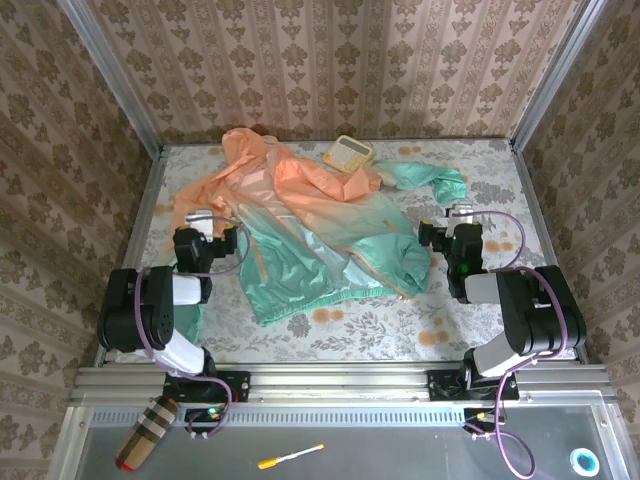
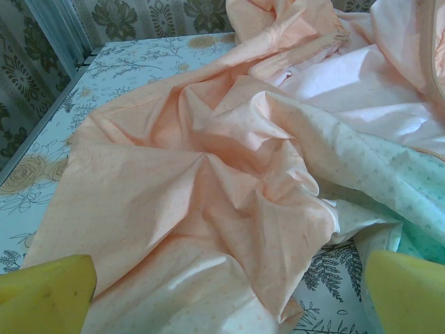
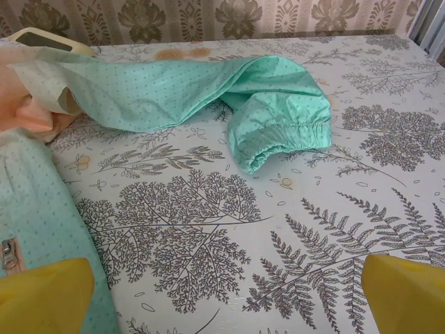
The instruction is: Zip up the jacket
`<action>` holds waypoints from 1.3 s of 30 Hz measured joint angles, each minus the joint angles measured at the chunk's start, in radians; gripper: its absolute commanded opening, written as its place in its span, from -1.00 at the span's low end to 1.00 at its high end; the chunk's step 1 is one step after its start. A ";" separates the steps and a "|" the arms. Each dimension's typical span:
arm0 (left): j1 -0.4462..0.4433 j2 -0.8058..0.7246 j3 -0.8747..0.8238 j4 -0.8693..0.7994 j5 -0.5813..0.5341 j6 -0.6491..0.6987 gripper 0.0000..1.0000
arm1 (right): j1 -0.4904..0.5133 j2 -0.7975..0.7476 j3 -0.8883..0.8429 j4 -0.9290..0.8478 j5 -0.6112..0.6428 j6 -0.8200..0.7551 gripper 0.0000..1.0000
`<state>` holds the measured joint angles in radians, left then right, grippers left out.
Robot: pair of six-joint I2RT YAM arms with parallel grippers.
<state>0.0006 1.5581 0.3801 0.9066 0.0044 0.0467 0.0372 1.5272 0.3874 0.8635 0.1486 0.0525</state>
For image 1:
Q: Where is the orange and teal jacket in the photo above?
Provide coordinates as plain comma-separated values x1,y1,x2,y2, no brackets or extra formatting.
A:
169,127,469,351

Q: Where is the floral tablecloth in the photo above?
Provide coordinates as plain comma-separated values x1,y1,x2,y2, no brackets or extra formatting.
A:
117,139,576,364

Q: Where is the yellow calculator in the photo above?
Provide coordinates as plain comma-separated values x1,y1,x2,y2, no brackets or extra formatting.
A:
322,134,376,174

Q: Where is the black connector board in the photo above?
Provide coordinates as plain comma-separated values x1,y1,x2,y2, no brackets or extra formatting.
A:
463,407,504,435
184,405,230,435

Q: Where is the plaid fabric roll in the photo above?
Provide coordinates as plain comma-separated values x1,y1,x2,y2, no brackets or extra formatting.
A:
113,394,179,474

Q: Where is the perforated metal strip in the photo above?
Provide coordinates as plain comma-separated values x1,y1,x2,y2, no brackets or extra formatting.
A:
89,403,609,426

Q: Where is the white and yellow pen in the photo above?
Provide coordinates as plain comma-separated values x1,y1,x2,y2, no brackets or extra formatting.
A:
257,443,326,470

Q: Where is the blue tape roll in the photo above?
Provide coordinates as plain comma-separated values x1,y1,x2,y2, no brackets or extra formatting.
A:
569,447,600,476

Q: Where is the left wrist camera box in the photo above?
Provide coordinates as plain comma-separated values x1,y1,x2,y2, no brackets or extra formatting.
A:
185,209,217,236

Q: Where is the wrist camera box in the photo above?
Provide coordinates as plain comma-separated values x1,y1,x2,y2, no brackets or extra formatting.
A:
185,209,217,236
446,202,475,227

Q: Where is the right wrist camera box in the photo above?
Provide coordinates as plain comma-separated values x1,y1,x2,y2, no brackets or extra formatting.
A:
446,202,475,227

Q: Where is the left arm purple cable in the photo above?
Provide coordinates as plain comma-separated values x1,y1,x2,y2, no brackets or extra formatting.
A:
133,214,251,441

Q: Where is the aluminium table side rail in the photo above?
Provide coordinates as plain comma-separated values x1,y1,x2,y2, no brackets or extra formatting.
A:
94,144,167,369
509,139,589,362

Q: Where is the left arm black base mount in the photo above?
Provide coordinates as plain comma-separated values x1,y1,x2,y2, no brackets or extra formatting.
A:
164,370,251,404

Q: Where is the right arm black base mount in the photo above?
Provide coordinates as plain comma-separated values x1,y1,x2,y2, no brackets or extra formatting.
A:
427,369,521,401

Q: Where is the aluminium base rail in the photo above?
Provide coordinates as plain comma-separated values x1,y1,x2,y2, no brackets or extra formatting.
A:
69,364,614,406

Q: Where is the aluminium frame post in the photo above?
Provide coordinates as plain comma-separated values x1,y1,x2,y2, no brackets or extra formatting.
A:
509,0,609,151
57,0,166,151

